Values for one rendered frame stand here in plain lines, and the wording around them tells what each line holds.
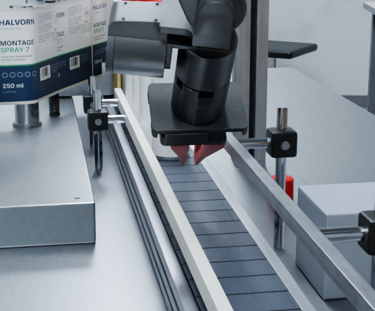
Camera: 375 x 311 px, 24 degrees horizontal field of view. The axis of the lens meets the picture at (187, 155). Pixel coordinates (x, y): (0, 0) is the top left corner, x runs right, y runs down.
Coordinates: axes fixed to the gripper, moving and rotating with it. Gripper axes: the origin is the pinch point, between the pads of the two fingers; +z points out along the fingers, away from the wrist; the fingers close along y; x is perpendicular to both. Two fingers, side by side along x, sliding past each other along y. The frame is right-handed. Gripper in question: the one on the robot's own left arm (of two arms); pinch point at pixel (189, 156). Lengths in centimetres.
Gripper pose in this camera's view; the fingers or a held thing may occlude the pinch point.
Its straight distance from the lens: 102.9
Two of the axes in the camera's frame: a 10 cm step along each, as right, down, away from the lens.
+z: -1.0, 5.9, 8.0
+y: -9.9, 0.3, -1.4
